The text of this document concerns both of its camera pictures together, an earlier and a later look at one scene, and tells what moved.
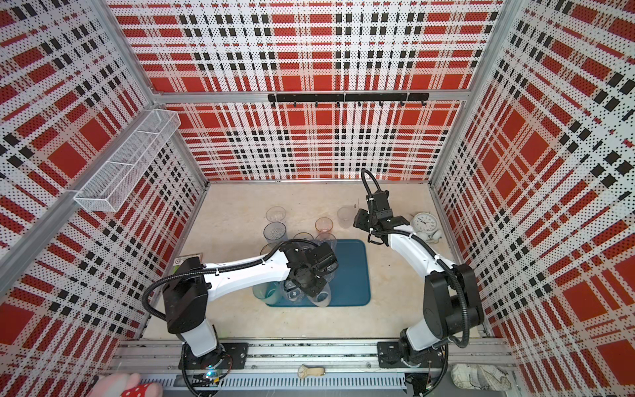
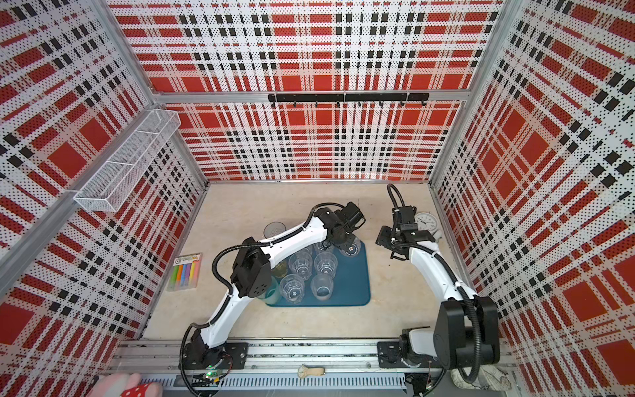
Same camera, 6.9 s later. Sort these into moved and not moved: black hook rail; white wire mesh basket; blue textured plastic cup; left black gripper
Moved: left black gripper
Not moved: blue textured plastic cup; white wire mesh basket; black hook rail
